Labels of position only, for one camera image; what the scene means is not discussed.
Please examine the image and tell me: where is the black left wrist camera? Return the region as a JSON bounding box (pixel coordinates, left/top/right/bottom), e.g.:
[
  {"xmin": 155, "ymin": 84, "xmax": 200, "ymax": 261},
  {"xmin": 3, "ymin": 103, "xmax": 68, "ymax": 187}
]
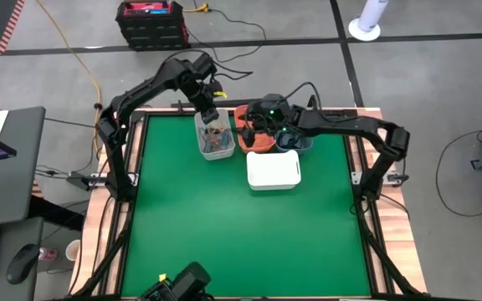
[{"xmin": 200, "ymin": 107, "xmax": 221, "ymax": 125}]

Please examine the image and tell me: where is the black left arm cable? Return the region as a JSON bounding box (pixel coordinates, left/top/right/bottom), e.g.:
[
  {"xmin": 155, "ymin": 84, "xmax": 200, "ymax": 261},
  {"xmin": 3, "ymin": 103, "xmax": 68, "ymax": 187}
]
[{"xmin": 160, "ymin": 48, "xmax": 255, "ymax": 81}]

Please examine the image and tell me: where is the orange plastic basket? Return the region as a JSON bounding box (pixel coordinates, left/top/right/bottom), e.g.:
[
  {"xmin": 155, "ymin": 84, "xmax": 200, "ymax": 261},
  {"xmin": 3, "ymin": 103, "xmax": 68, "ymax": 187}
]
[{"xmin": 233, "ymin": 104, "xmax": 277, "ymax": 155}]

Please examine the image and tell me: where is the black power adapter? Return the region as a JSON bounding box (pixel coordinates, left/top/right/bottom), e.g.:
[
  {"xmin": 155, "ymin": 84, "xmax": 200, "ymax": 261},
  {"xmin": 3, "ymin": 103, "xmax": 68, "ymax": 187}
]
[{"xmin": 65, "ymin": 171, "xmax": 113, "ymax": 191}]

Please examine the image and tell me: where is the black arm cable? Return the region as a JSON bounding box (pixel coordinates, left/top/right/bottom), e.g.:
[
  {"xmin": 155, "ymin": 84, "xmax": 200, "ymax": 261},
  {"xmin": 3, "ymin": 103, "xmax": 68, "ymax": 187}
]
[
  {"xmin": 279, "ymin": 80, "xmax": 324, "ymax": 112},
  {"xmin": 160, "ymin": 48, "xmax": 255, "ymax": 81}
]

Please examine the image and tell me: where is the thin black floor cable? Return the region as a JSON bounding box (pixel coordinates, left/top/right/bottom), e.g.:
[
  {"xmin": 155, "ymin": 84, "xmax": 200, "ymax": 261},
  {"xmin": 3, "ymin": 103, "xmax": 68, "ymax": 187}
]
[{"xmin": 434, "ymin": 129, "xmax": 482, "ymax": 218}]

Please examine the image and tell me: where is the black metal table frame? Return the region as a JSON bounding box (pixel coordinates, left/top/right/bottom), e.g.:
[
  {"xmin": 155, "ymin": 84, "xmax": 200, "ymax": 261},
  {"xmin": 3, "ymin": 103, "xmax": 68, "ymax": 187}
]
[{"xmin": 67, "ymin": 98, "xmax": 428, "ymax": 301}]

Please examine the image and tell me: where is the blue plastic basket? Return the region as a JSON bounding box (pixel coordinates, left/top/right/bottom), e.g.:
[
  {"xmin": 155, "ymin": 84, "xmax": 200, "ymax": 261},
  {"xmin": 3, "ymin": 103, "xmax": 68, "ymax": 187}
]
[{"xmin": 274, "ymin": 128, "xmax": 314, "ymax": 154}]

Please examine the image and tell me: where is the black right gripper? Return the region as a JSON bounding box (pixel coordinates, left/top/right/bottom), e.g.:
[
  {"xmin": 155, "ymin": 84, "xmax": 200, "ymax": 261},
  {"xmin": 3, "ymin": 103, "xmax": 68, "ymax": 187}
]
[{"xmin": 240, "ymin": 99, "xmax": 276, "ymax": 147}]

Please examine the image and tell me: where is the clear plastic bin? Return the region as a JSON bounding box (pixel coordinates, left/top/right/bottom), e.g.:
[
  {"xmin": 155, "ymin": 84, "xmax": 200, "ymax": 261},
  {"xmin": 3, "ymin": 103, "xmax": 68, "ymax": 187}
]
[{"xmin": 193, "ymin": 107, "xmax": 237, "ymax": 162}]

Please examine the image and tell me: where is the yellow extension cord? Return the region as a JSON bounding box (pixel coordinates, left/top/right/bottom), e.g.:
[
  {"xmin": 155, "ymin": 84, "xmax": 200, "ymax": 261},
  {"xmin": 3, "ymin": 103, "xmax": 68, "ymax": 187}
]
[{"xmin": 35, "ymin": 0, "xmax": 102, "ymax": 156}]

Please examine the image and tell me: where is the black computer mouse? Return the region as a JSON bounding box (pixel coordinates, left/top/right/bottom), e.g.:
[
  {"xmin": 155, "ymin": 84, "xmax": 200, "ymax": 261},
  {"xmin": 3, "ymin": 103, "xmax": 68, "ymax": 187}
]
[{"xmin": 5, "ymin": 243, "xmax": 42, "ymax": 286}]

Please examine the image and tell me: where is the paper cup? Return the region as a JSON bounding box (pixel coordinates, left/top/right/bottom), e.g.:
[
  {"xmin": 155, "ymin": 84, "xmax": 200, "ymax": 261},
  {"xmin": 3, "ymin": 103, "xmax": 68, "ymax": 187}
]
[{"xmin": 64, "ymin": 238, "xmax": 83, "ymax": 263}]

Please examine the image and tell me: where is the yellow plug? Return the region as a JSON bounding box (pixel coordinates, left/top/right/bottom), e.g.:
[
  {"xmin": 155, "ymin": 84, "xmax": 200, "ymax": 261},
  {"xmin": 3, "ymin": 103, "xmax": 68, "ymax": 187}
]
[{"xmin": 182, "ymin": 3, "xmax": 211, "ymax": 14}]

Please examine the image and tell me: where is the tangle of mixed rubber bands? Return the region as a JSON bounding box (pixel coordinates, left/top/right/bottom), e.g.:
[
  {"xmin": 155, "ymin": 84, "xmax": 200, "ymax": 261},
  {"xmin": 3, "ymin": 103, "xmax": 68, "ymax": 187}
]
[{"xmin": 198, "ymin": 126, "xmax": 232, "ymax": 154}]

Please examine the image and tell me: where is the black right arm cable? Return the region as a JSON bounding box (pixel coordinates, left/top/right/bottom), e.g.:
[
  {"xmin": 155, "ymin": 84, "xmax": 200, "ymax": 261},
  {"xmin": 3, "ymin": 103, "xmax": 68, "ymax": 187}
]
[{"xmin": 279, "ymin": 80, "xmax": 324, "ymax": 112}]

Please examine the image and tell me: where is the green table mat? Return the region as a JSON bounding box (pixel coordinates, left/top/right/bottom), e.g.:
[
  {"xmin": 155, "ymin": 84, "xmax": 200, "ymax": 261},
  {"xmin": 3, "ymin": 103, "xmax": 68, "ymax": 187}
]
[{"xmin": 121, "ymin": 115, "xmax": 372, "ymax": 298}]

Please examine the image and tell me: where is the dark grey desk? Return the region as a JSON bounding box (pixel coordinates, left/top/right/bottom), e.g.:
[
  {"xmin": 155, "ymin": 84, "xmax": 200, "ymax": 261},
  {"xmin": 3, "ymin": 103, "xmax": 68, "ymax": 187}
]
[{"xmin": 0, "ymin": 217, "xmax": 44, "ymax": 301}]

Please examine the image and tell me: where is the red drink can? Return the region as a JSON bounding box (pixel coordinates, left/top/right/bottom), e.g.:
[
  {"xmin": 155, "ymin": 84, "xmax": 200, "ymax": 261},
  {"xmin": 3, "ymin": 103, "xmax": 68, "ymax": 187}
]
[{"xmin": 38, "ymin": 247, "xmax": 59, "ymax": 263}]

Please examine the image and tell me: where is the black and red tool case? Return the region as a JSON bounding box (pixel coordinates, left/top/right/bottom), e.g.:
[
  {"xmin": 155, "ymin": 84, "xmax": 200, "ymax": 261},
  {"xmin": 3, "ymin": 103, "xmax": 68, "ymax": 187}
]
[{"xmin": 114, "ymin": 0, "xmax": 190, "ymax": 53}]

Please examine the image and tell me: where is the large white upturned basket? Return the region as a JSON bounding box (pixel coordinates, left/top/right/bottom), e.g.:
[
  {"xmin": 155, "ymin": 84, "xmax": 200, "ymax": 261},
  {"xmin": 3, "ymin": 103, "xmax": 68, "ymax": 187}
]
[{"xmin": 245, "ymin": 150, "xmax": 302, "ymax": 191}]

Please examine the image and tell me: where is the black device with yellow tag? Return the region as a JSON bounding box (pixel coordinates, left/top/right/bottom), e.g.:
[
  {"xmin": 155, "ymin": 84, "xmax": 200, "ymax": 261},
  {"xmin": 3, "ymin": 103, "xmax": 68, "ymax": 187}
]
[{"xmin": 139, "ymin": 261, "xmax": 213, "ymax": 301}]

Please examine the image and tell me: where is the white pole with round base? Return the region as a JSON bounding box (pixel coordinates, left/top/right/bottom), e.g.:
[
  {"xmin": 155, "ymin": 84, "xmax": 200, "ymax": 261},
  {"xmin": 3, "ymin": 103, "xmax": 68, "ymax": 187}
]
[{"xmin": 347, "ymin": 0, "xmax": 391, "ymax": 43}]

